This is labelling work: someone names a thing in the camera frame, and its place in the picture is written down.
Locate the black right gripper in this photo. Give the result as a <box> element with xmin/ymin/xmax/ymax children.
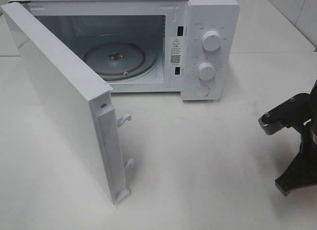
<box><xmin>258</xmin><ymin>82</ymin><xmax>317</xmax><ymax>196</ymax></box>

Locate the round white door button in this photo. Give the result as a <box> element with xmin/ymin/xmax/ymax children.
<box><xmin>195</xmin><ymin>85</ymin><xmax>210</xmax><ymax>97</ymax></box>

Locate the white microwave door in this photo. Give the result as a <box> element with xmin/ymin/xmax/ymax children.
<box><xmin>1</xmin><ymin>2</ymin><xmax>134</xmax><ymax>204</ymax></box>

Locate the lower white timer knob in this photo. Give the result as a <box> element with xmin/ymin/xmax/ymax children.
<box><xmin>197</xmin><ymin>62</ymin><xmax>216</xmax><ymax>81</ymax></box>

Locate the upper white power knob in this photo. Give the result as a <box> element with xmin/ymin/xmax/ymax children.
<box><xmin>202</xmin><ymin>29</ymin><xmax>222</xmax><ymax>51</ymax></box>

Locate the white microwave oven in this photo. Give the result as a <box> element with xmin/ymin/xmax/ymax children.
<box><xmin>7</xmin><ymin>0</ymin><xmax>240</xmax><ymax>100</ymax></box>

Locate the glass microwave turntable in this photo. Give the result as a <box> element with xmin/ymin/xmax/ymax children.
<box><xmin>83</xmin><ymin>42</ymin><xmax>159</xmax><ymax>81</ymax></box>

